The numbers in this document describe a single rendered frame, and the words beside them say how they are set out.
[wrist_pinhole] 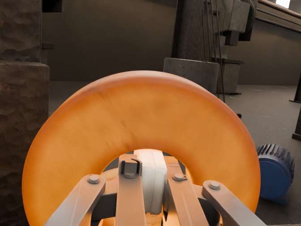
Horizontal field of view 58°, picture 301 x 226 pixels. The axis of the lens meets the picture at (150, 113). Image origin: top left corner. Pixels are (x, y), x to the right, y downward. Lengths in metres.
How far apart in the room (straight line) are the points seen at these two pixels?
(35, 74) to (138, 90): 0.37
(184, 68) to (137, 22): 5.48
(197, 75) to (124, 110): 2.53
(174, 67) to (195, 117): 2.57
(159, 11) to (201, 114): 8.41
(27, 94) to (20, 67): 0.05
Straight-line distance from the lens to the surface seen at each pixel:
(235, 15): 7.96
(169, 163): 0.18
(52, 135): 0.17
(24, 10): 0.56
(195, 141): 0.17
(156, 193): 0.16
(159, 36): 8.57
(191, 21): 4.30
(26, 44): 0.56
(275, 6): 12.33
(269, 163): 1.93
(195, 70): 2.68
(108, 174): 0.31
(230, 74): 7.95
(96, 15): 7.38
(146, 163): 0.15
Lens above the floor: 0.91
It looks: 12 degrees down
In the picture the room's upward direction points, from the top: 6 degrees clockwise
